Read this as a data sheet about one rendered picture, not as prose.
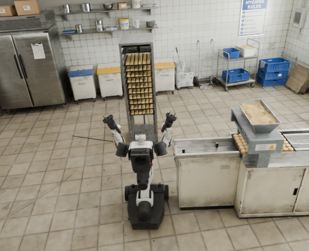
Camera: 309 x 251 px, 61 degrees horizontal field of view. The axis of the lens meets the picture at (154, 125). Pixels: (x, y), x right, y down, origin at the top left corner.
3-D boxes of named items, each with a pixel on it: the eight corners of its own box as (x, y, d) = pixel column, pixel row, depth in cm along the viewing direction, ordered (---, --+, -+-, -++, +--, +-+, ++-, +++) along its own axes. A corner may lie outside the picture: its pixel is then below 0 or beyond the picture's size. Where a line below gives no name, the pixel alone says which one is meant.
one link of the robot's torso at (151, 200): (153, 208, 313) (152, 200, 306) (136, 208, 314) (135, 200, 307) (153, 195, 331) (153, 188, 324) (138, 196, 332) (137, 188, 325)
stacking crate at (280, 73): (278, 72, 691) (280, 64, 681) (287, 77, 657) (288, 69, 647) (257, 74, 686) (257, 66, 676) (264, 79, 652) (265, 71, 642)
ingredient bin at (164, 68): (154, 97, 644) (152, 66, 605) (152, 87, 699) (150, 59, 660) (175, 95, 647) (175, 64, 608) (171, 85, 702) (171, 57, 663)
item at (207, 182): (227, 190, 361) (234, 136, 316) (234, 210, 331) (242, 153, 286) (176, 192, 362) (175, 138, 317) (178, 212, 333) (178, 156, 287)
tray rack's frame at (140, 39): (159, 147, 452) (154, 42, 362) (130, 148, 453) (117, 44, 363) (158, 128, 507) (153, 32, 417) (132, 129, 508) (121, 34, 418)
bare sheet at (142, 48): (150, 52, 372) (150, 51, 371) (122, 54, 373) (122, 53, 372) (150, 42, 424) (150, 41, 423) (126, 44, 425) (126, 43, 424)
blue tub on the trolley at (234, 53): (232, 54, 653) (233, 47, 645) (240, 58, 619) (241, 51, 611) (221, 55, 649) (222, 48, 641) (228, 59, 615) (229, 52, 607)
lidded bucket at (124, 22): (130, 27, 616) (129, 17, 605) (130, 29, 595) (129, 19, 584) (119, 28, 614) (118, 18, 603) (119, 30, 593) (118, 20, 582)
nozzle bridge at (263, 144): (254, 130, 334) (258, 106, 317) (278, 167, 272) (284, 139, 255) (228, 131, 335) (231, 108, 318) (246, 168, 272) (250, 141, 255)
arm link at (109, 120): (101, 119, 285) (106, 126, 294) (104, 123, 279) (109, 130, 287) (110, 112, 287) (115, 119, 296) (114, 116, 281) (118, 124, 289)
